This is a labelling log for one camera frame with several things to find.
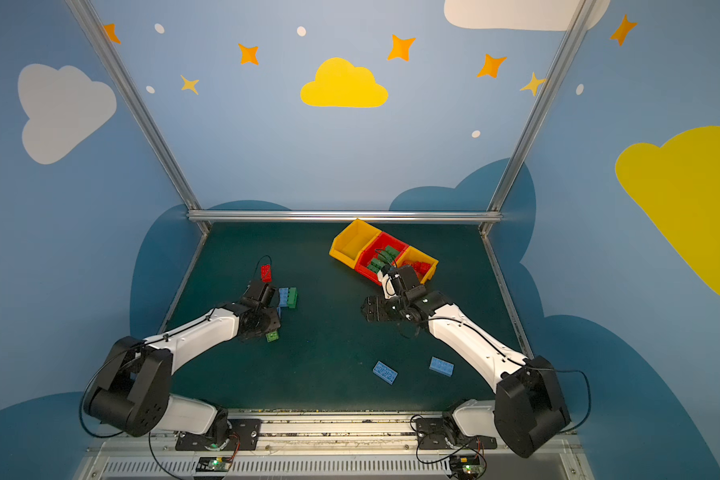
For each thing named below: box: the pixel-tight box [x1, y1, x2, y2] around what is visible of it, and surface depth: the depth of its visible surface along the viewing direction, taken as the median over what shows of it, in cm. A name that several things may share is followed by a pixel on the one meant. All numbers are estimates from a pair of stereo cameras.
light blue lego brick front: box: [372, 360, 399, 385], surface depth 86 cm
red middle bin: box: [354, 232, 409, 286], surface depth 110 cm
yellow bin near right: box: [396, 245, 439, 285], surface depth 106 cm
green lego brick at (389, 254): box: [378, 245, 400, 265], surface depth 113 cm
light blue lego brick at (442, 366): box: [429, 356, 455, 377], surface depth 87 cm
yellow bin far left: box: [328, 218, 382, 269], surface depth 114 cm
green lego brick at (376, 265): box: [367, 258, 386, 273], surface depth 109 cm
